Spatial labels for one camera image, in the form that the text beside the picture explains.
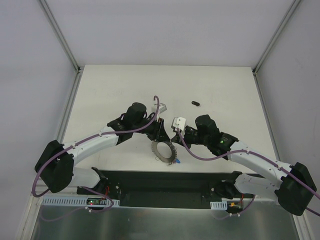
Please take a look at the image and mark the right aluminium frame post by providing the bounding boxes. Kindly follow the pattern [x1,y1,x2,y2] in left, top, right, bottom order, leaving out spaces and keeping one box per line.
[252,0,303,76]

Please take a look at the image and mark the right cable duct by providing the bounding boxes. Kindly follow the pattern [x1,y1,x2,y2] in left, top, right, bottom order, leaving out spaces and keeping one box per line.
[210,200,228,211]

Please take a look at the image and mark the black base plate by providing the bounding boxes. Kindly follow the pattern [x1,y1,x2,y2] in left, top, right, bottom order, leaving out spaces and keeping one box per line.
[74,169,253,208]

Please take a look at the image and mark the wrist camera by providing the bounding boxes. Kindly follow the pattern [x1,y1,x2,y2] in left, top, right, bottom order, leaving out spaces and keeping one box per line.
[151,100,167,121]
[171,117,187,132]

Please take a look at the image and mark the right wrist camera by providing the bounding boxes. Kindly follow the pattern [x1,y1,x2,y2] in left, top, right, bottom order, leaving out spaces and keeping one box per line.
[171,117,187,132]

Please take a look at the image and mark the metal disc with keyrings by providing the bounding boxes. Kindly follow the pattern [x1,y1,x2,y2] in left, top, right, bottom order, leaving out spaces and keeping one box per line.
[151,141,177,166]

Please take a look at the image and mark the left cable duct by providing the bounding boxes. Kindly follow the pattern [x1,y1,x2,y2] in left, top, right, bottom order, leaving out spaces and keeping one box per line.
[42,196,120,208]

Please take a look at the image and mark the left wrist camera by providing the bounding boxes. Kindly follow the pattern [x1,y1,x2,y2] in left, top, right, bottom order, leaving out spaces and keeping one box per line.
[151,100,167,121]

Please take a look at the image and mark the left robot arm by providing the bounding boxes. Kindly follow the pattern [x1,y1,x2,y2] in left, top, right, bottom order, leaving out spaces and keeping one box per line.
[34,102,170,195]

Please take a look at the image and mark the black key fob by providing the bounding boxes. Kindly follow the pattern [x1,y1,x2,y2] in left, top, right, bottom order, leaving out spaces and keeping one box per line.
[191,101,201,108]

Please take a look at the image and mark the cable duct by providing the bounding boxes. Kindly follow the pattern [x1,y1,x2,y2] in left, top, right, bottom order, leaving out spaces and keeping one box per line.
[42,196,120,208]
[210,200,228,211]

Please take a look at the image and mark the left aluminium frame post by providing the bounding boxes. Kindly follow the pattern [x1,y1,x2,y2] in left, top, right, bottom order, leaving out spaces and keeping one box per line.
[37,0,82,74]

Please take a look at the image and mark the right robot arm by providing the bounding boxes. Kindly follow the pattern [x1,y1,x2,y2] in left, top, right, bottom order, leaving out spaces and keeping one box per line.
[172,124,320,216]

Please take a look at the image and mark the aluminium frame post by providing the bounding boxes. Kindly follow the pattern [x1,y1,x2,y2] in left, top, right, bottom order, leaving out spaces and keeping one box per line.
[252,0,303,76]
[37,0,82,74]

